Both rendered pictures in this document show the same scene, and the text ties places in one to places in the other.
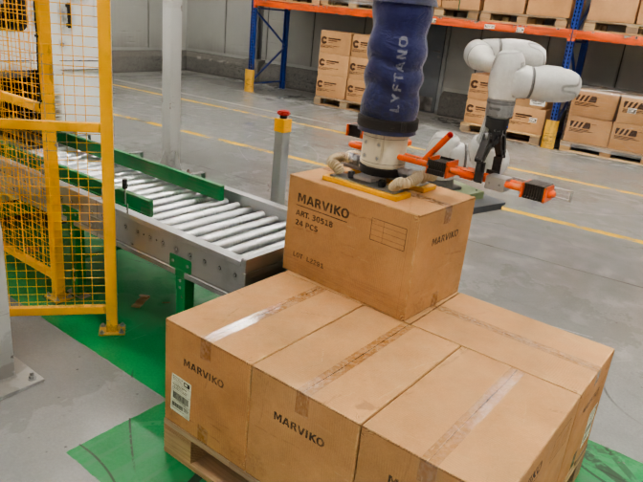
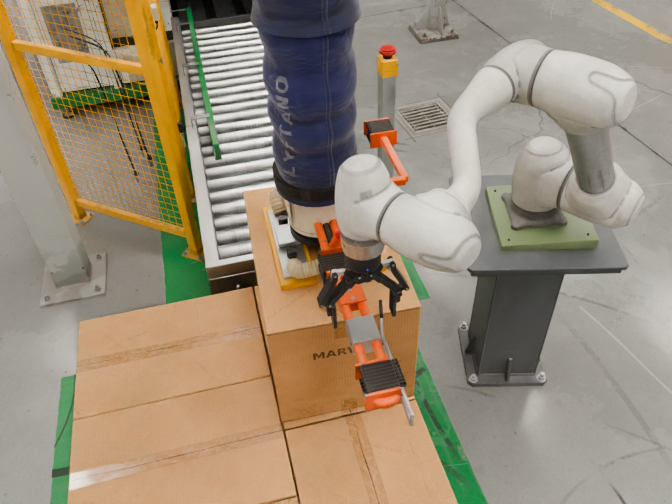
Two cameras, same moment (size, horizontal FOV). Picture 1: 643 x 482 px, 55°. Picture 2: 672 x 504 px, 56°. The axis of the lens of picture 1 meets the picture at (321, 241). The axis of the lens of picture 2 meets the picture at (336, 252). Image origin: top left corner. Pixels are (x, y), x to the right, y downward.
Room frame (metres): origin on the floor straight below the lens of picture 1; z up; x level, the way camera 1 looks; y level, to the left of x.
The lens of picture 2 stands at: (1.36, -1.13, 2.14)
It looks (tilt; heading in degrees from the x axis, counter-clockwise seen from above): 43 degrees down; 42
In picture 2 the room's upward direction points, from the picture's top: 3 degrees counter-clockwise
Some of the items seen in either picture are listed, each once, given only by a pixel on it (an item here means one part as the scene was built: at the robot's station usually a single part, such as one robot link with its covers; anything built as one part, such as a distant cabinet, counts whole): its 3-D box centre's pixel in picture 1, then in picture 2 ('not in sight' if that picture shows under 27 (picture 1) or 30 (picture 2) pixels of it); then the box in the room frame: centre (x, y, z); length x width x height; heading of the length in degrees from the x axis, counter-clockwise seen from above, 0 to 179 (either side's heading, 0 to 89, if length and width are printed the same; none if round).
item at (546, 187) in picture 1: (536, 190); (377, 383); (1.97, -0.68, 1.07); 0.08 x 0.07 x 0.05; 53
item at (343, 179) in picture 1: (365, 182); (287, 239); (2.26, -0.14, 0.97); 0.34 x 0.10 x 0.05; 53
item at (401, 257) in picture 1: (375, 233); (325, 290); (2.33, -0.21, 0.74); 0.60 x 0.40 x 0.40; 52
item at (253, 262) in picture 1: (299, 246); (302, 252); (2.54, 0.09, 0.58); 0.70 x 0.03 x 0.06; 144
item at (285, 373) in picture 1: (388, 383); (257, 473); (1.89, -0.28, 0.34); 1.20 x 1.00 x 0.40; 54
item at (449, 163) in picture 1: (442, 166); (340, 266); (2.18, -0.40, 1.07); 0.10 x 0.08 x 0.06; 143
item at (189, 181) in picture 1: (135, 159); not in sight; (3.65, 1.17, 0.60); 1.60 x 0.10 x 0.09; 54
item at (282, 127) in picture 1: (277, 208); (385, 161); (3.28, 0.26, 0.50); 0.07 x 0.07 x 1.00; 54
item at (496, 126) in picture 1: (495, 130); (362, 264); (2.09, -0.54, 1.23); 0.08 x 0.07 x 0.09; 143
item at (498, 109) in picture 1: (499, 108); (362, 237); (2.09, -0.54, 1.30); 0.09 x 0.09 x 0.06
